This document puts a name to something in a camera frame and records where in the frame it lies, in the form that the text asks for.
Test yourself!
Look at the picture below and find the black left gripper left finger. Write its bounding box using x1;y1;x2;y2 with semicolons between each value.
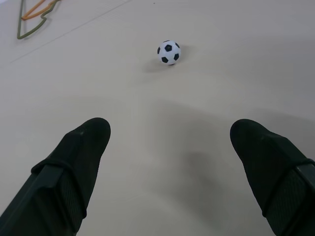
0;117;111;236

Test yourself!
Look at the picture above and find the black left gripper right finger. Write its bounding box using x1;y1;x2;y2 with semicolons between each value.
230;118;315;236

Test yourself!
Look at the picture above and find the small soccer ball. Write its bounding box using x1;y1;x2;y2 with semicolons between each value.
157;40;182;66

